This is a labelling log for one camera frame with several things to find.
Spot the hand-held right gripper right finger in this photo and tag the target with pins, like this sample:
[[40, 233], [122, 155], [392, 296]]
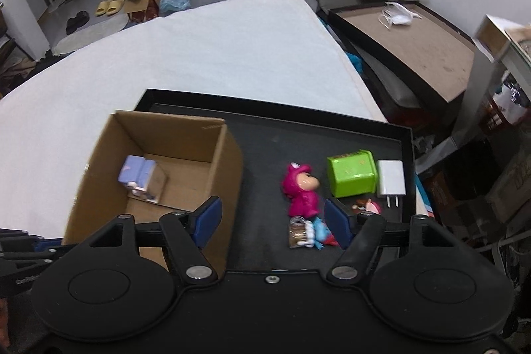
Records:
[[338, 224]]

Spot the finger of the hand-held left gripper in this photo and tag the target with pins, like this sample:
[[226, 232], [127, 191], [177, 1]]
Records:
[[29, 242]]

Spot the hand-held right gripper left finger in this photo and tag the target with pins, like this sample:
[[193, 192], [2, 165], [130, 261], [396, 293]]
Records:
[[206, 222]]

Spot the small blue red toy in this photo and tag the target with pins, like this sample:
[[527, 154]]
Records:
[[322, 233]]

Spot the small brown-haired doll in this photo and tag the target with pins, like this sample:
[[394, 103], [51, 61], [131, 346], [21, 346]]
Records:
[[369, 206]]

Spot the pink hooded figurine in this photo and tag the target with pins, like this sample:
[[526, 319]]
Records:
[[303, 196]]

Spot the green cube toy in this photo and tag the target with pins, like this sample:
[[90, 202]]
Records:
[[352, 175]]

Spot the white toy block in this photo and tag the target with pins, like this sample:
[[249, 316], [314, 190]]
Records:
[[390, 177]]

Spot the black shallow tray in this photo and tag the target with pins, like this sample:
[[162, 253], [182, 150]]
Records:
[[265, 155]]

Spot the brown cardboard box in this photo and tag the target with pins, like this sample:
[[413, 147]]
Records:
[[103, 171]]

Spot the purple toy block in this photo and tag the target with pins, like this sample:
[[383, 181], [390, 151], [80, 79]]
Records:
[[135, 171]]

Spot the large brown-lined black tray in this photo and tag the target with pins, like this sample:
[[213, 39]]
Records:
[[410, 51]]

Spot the white plastic bag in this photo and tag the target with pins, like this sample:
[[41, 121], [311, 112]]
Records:
[[398, 17]]

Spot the round pale rug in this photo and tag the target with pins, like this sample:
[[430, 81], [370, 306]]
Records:
[[91, 34]]

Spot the black slipper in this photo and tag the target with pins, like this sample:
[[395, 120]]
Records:
[[82, 18], [72, 26]]

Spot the blue plastic bag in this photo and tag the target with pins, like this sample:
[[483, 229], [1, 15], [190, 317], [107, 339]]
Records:
[[174, 3]]

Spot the open floor cardboard box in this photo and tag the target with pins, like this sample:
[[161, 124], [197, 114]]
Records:
[[141, 5]]

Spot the yellow slipper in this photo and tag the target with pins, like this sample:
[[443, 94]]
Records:
[[115, 5], [102, 9]]

